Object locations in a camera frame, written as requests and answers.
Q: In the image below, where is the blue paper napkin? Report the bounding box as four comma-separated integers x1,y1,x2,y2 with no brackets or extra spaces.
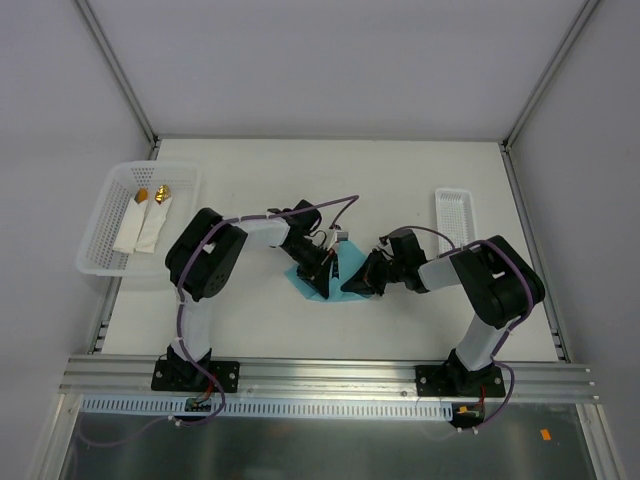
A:
284,241,366,303

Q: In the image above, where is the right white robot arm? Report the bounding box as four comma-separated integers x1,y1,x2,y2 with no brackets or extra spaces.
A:
341,228,545,399

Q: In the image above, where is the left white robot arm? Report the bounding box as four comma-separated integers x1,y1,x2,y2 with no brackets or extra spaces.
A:
151,200,337,395

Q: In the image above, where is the right rolled white napkin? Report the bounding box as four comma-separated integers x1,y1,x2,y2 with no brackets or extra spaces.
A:
135,185,172,253

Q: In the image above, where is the small white utensil tray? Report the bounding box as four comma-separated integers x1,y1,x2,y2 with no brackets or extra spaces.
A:
435,188,478,247

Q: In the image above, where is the large white plastic basket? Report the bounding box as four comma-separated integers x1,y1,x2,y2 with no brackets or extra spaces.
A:
76,161,201,277

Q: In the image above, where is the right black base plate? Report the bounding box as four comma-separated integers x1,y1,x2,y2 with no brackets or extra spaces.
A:
415,363,506,399

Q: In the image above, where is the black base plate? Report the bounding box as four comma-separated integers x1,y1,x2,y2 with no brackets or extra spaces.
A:
150,358,240,393
415,363,506,399

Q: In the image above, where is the white slotted cable duct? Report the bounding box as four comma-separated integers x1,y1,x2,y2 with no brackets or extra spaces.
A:
80,395,454,422

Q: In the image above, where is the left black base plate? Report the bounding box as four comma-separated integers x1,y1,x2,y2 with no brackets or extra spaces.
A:
150,358,240,393

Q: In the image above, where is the aluminium mounting rail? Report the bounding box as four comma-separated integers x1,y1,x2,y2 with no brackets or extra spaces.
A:
58,354,601,404

